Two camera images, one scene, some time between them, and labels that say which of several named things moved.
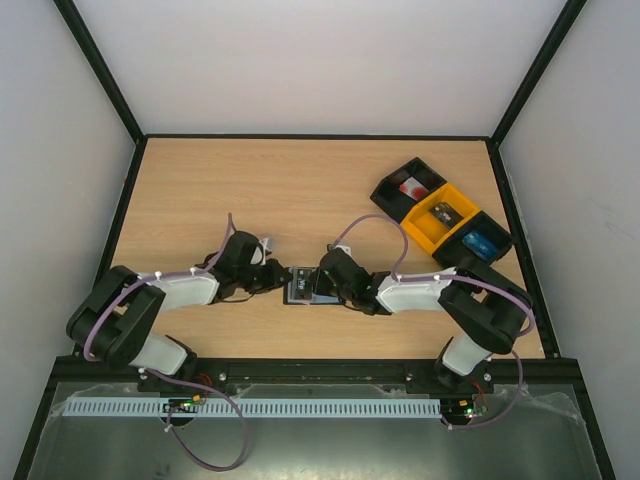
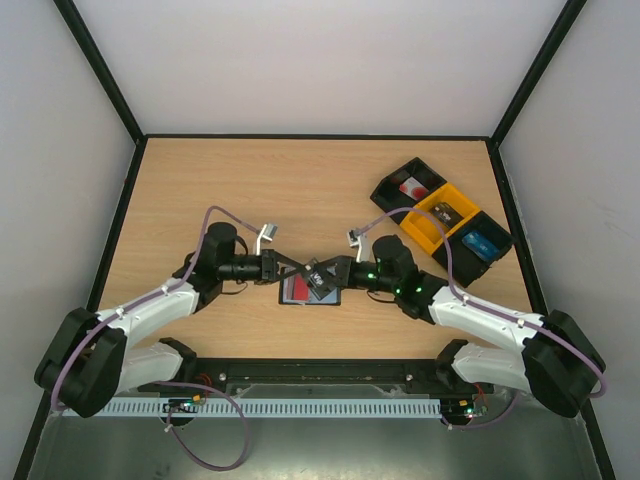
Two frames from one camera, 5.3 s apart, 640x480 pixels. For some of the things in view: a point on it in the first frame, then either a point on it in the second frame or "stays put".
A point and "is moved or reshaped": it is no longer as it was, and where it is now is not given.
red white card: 414,189 stays put
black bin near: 481,237 stays put
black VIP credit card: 304,284 is moved or reshaped
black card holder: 300,289 stays put
